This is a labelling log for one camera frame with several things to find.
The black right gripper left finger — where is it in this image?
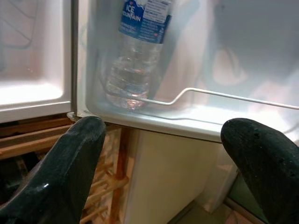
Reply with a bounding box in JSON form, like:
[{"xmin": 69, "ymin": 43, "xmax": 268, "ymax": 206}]
[{"xmin": 0, "ymin": 116, "xmax": 107, "ymax": 224}]

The cream side cabinet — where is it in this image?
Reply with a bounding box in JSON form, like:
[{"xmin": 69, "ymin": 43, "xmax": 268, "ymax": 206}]
[{"xmin": 123, "ymin": 128, "xmax": 239, "ymax": 224}]

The white wire door rail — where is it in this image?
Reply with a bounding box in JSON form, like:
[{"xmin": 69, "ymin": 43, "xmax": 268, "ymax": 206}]
[{"xmin": 140, "ymin": 87, "xmax": 299, "ymax": 110}]

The wooden lattice rack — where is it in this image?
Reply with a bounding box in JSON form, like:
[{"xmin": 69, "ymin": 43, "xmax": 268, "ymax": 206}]
[{"xmin": 0, "ymin": 116, "xmax": 131, "ymax": 224}]

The Ice Mountain water bottle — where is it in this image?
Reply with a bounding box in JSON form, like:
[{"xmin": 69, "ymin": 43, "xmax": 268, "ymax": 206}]
[{"xmin": 105, "ymin": 0, "xmax": 173, "ymax": 112}]

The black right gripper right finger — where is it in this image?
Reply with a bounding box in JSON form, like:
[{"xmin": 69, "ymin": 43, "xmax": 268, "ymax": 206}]
[{"xmin": 220, "ymin": 118, "xmax": 299, "ymax": 224}]

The white-lined fridge door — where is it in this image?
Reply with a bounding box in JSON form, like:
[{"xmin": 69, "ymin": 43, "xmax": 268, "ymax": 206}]
[{"xmin": 71, "ymin": 0, "xmax": 299, "ymax": 143}]

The grey mini fridge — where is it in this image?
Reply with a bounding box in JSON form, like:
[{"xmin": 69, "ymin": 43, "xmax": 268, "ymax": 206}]
[{"xmin": 0, "ymin": 0, "xmax": 75, "ymax": 124}]

